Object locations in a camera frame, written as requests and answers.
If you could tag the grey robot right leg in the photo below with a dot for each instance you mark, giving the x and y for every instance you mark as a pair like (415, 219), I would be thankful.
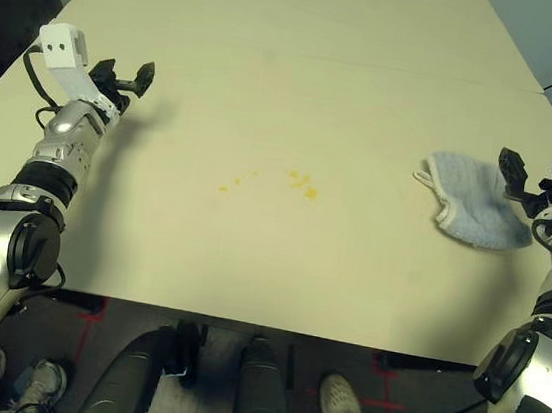
(261, 391)

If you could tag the grey robot left leg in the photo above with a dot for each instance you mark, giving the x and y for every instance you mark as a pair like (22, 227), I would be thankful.
(124, 379)

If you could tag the grey robot leg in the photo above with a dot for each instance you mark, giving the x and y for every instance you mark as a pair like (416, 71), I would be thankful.
(124, 379)
(261, 391)

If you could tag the yellow liquid spill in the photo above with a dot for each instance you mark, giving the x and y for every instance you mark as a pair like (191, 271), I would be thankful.
(312, 193)

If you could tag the light blue rag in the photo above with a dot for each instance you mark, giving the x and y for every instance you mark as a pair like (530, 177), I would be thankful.
(469, 190)

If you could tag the black post between robot legs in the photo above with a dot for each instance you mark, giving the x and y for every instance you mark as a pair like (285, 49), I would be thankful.
(185, 351)

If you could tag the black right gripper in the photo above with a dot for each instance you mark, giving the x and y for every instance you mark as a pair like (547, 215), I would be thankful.
(551, 202)

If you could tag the white floor mat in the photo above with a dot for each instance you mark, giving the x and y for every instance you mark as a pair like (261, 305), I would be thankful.
(196, 408)

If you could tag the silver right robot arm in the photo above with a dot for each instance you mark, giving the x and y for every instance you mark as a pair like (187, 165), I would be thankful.
(514, 357)

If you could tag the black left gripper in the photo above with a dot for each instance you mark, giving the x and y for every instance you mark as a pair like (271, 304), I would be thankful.
(118, 96)

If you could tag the black table foot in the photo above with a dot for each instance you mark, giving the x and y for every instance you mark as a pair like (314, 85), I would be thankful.
(88, 302)
(418, 365)

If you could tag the black foam floor mat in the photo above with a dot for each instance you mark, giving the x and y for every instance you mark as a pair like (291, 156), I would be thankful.
(2, 12)

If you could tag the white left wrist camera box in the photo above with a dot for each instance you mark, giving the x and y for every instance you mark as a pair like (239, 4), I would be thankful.
(61, 46)

